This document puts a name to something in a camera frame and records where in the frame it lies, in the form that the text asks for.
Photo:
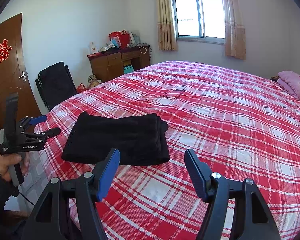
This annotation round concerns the far window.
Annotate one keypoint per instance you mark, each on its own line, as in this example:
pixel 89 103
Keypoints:
pixel 199 20

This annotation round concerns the brown wooden door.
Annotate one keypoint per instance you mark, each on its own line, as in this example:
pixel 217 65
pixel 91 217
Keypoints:
pixel 13 74

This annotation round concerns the beige curtain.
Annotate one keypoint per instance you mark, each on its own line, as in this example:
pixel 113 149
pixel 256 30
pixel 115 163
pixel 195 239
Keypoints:
pixel 235 39
pixel 166 30

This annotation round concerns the red plaid bed sheet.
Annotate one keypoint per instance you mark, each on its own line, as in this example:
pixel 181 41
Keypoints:
pixel 241 125

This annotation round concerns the left forearm dark sleeve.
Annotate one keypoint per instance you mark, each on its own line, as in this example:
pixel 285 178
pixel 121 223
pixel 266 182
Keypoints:
pixel 8 230

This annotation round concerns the right beige curtain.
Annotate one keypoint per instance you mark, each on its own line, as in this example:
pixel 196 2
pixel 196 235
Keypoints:
pixel 235 39

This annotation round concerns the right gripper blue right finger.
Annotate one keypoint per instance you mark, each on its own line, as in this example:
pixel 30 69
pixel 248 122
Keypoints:
pixel 252 217

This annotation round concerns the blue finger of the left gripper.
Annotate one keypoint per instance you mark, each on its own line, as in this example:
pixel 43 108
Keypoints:
pixel 43 136
pixel 28 121

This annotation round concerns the person's left hand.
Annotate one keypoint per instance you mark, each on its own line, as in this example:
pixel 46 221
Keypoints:
pixel 12 159

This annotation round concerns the folded pink quilt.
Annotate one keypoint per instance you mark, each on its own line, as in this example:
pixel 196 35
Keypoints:
pixel 291 79

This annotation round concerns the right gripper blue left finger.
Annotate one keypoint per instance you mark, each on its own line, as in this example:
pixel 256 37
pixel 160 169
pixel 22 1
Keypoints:
pixel 67 210

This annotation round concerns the wooden desk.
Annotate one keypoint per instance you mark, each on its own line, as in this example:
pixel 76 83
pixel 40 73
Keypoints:
pixel 110 65

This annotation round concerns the black pants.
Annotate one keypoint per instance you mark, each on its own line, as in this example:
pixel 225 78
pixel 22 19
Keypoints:
pixel 140 140

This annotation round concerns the teal box under desk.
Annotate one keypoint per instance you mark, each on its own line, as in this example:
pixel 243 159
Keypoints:
pixel 128 69

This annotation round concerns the left beige curtain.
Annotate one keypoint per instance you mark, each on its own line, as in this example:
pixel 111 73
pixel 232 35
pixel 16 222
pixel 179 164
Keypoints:
pixel 166 30

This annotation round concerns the black folding chair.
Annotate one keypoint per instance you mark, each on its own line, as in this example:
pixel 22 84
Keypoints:
pixel 55 85

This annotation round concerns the red gift bag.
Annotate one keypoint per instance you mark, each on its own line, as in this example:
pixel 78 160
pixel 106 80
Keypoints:
pixel 122 38

